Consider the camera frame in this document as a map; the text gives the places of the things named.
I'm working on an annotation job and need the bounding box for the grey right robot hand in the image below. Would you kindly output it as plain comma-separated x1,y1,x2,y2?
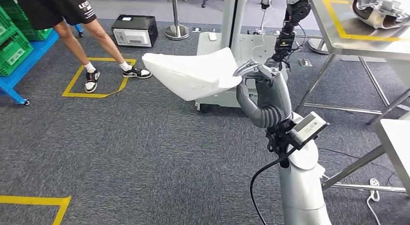
233,60,293,124

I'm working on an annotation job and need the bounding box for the yellow floor tape square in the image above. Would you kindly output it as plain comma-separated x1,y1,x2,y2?
0,195,72,225
61,57,137,99

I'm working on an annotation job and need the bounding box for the chrome barrier post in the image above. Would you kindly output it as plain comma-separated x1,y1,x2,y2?
308,37,331,54
165,0,190,41

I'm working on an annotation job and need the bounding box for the black camera cable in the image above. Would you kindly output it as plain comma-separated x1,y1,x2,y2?
249,148,297,225

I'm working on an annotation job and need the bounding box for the white robot pedestal cart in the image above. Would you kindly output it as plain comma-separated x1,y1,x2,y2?
195,0,289,114

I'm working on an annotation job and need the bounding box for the white plastic car part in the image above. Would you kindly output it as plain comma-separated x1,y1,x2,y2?
142,47,243,102

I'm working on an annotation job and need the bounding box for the blue rack with wheel covers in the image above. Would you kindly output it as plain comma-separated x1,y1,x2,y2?
0,0,84,105

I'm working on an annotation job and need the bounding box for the yellow workbench tape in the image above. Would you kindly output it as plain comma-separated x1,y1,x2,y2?
319,0,410,43

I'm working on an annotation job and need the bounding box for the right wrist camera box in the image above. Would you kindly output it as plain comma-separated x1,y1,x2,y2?
265,111,330,154

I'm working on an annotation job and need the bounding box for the black and white appliance box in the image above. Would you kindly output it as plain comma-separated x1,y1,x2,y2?
111,14,159,48

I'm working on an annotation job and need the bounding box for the person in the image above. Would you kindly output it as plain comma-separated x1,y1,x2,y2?
13,0,152,94

